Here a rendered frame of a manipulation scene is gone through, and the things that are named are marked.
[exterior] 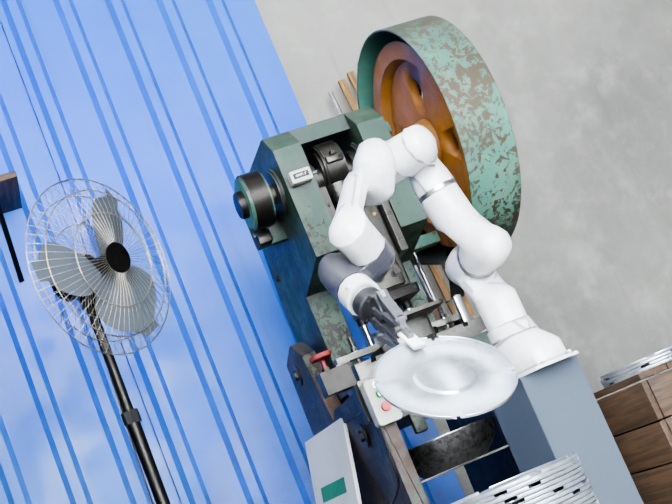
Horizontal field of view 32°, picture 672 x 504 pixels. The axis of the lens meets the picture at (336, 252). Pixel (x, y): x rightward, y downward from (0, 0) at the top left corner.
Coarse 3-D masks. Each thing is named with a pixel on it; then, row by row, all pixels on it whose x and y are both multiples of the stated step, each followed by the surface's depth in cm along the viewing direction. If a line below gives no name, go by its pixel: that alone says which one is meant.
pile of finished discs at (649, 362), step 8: (656, 352) 320; (664, 352) 323; (640, 360) 320; (648, 360) 320; (656, 360) 319; (664, 360) 319; (624, 368) 323; (632, 368) 321; (640, 368) 320; (648, 368) 320; (608, 376) 331; (616, 376) 328; (624, 376) 323; (608, 384) 329
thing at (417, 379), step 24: (456, 336) 252; (384, 360) 246; (408, 360) 245; (432, 360) 244; (456, 360) 244; (480, 360) 244; (504, 360) 244; (408, 384) 238; (432, 384) 236; (456, 384) 236; (480, 384) 237; (504, 384) 236; (408, 408) 230; (432, 408) 230; (456, 408) 230; (480, 408) 229
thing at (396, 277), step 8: (368, 208) 381; (376, 208) 382; (368, 216) 380; (376, 216) 381; (376, 224) 380; (384, 224) 381; (384, 232) 380; (392, 240) 380; (400, 264) 378; (392, 272) 373; (400, 272) 374; (384, 280) 372; (392, 280) 372; (400, 280) 373; (408, 280) 377; (384, 288) 371; (392, 288) 375
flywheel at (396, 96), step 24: (384, 48) 402; (408, 48) 384; (384, 72) 409; (408, 72) 399; (384, 96) 420; (408, 96) 406; (432, 96) 387; (408, 120) 413; (432, 120) 394; (456, 144) 397; (456, 168) 388
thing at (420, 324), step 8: (432, 304) 353; (440, 304) 357; (408, 312) 351; (416, 312) 353; (424, 312) 360; (408, 320) 363; (416, 320) 363; (424, 320) 364; (416, 328) 362; (424, 328) 363; (432, 328) 364; (424, 336) 362; (432, 336) 363
